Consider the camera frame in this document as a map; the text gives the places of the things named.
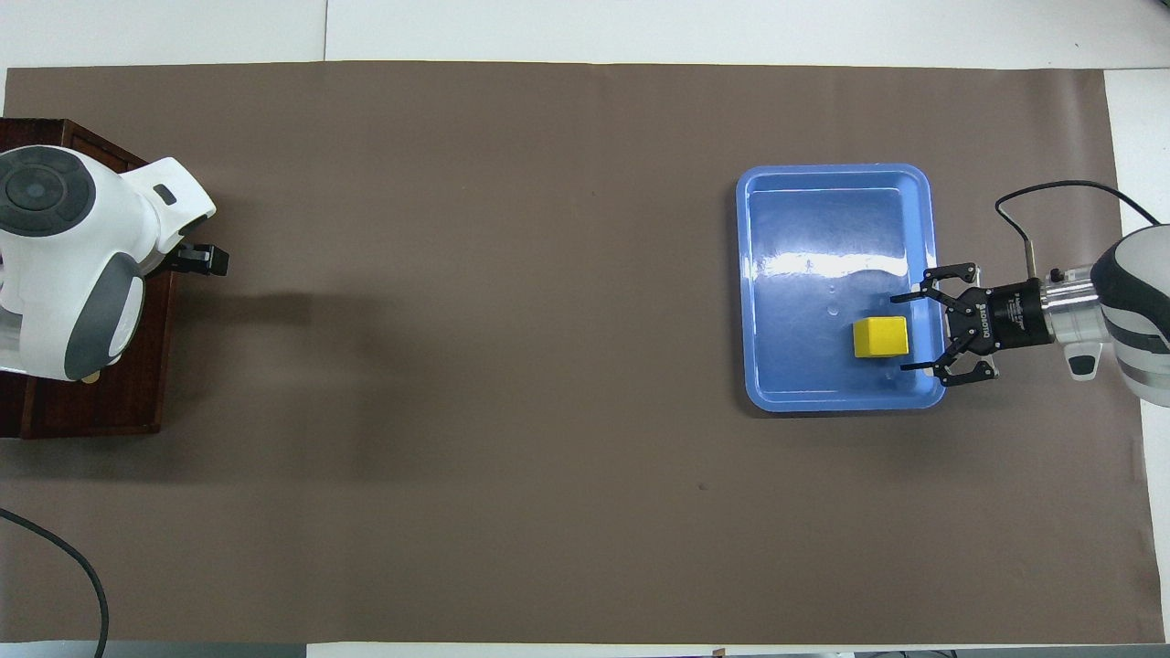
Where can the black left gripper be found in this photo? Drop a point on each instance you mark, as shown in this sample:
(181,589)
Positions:
(203,260)

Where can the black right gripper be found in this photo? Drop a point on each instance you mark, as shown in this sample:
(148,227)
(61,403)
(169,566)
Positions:
(1001,318)

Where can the yellow cube block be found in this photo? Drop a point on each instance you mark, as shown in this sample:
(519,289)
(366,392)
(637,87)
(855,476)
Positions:
(881,337)

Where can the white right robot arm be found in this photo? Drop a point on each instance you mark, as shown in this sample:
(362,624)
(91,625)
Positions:
(1133,311)

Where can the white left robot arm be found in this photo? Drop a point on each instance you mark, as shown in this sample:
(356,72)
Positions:
(55,274)

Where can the blue plastic tray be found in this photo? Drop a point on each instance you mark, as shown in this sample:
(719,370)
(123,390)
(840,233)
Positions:
(823,228)

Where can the brown table mat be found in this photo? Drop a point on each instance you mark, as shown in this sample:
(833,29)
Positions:
(548,366)

